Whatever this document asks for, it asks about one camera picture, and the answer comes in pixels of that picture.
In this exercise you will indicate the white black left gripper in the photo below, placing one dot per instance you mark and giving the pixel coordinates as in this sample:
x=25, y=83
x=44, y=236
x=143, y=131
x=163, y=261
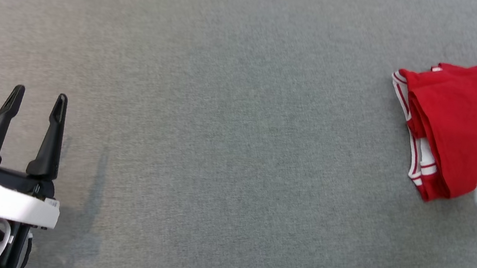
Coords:
x=6, y=203

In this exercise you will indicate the red Bulls 23 jersey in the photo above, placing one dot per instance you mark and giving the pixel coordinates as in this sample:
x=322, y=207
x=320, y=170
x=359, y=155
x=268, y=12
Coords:
x=457, y=124

